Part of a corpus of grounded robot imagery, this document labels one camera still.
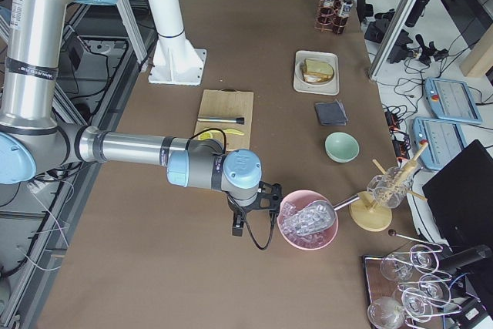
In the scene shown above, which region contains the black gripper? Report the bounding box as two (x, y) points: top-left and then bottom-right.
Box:
(226, 181), (283, 237)

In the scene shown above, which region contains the bread slice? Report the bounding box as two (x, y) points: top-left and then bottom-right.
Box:
(302, 72), (334, 85)
(301, 59), (334, 74)

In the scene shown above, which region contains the white plate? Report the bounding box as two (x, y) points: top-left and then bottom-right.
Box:
(297, 59), (335, 85)

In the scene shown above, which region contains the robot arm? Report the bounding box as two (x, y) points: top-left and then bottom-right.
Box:
(1, 0), (282, 236)

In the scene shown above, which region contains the cream rabbit tray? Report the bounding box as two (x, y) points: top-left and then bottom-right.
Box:
(293, 50), (340, 96)

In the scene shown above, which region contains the wine glass rack tray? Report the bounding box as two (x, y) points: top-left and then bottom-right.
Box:
(362, 242), (461, 328)

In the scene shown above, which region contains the clear ice cube pile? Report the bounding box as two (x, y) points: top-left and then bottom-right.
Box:
(280, 200), (336, 249)

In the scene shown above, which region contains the pink bowl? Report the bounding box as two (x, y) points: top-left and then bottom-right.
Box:
(277, 190), (338, 250)

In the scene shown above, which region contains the metal ice scoop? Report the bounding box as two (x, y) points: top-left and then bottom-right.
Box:
(294, 195), (360, 237)

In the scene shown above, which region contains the bottle lower right rack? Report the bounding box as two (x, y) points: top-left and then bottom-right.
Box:
(338, 0), (354, 20)

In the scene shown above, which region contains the yellow plastic knife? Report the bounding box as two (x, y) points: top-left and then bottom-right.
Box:
(205, 128), (245, 136)

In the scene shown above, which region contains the half lemon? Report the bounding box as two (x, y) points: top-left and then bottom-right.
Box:
(198, 131), (213, 140)

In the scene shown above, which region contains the steel muddler black tip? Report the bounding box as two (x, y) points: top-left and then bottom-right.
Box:
(197, 116), (246, 125)

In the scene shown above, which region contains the green bowl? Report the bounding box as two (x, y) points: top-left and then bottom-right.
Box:
(324, 132), (360, 163)

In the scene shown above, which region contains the wooden mug tree stand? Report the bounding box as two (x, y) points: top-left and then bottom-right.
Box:
(350, 141), (428, 232)

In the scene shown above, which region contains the wooden cutting board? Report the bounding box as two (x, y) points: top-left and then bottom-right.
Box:
(194, 89), (254, 151)

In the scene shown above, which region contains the grey folded cloth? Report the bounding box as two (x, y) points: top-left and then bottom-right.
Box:
(314, 100), (348, 126)

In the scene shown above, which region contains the glass mug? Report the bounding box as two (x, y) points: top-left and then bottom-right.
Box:
(367, 166), (413, 209)

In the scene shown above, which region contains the black monitor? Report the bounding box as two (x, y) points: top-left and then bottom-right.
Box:
(423, 139), (492, 247)

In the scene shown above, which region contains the copper wire bottle rack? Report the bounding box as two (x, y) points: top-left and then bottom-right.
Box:
(314, 0), (349, 35)

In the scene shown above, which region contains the aluminium frame post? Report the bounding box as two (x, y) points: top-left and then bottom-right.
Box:
(368, 0), (416, 81)

